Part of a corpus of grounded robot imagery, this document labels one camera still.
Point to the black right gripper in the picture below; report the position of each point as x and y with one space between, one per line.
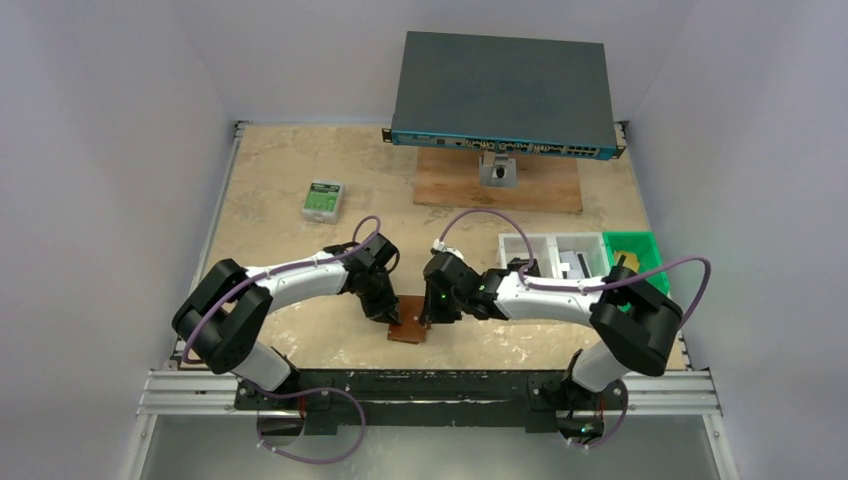
438 302

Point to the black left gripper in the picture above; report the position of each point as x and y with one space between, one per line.
381 299

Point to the brown leather card holder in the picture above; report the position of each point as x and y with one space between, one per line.
410 331

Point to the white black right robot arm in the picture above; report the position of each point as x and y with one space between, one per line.
636 323

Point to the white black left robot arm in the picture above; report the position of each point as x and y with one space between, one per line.
221 319

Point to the black cards in left bin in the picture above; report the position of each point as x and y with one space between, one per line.
526 266

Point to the grey cards in middle bin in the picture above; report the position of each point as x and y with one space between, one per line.
575 264

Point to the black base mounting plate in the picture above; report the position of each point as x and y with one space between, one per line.
537 401

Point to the white left plastic bin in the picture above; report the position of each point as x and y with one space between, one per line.
512 247

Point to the white plastic bin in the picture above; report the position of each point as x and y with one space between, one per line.
512 247
592 242

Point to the green white small box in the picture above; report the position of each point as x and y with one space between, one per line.
323 202

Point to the white middle plastic bin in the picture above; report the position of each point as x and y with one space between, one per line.
592 242

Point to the brown wooden board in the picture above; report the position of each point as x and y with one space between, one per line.
450 178

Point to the yellow items in green bin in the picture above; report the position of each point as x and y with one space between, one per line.
624 258

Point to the green plastic bin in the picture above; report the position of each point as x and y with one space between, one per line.
638 246

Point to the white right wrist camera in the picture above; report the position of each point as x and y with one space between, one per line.
439 246

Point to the grey camera on mount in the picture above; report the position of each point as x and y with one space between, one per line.
498 170

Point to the grey blue network switch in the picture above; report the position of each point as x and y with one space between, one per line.
504 95

